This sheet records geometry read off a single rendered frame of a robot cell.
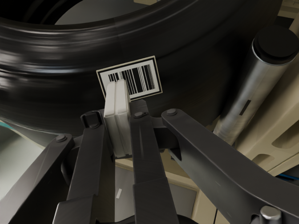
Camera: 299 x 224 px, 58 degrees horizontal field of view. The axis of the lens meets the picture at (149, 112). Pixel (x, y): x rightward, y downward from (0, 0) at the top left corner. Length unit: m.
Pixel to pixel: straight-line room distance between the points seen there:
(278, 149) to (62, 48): 0.33
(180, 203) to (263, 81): 0.63
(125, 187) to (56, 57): 0.67
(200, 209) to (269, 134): 0.49
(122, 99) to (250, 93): 0.21
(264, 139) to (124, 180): 0.58
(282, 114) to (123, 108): 0.23
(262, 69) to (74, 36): 0.20
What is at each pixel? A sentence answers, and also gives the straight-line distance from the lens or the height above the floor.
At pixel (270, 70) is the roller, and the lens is 0.31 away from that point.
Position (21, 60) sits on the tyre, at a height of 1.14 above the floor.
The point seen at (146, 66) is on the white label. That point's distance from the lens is 0.27.
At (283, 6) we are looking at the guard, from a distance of 0.91.
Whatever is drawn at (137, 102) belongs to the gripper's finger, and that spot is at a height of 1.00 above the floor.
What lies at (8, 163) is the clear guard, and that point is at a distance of 1.04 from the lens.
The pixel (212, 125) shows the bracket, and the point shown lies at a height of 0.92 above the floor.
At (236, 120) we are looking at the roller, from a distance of 0.43.
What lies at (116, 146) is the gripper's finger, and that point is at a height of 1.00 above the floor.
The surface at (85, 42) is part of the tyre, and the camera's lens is 0.29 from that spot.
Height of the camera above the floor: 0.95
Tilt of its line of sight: 11 degrees up
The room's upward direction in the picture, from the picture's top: 75 degrees counter-clockwise
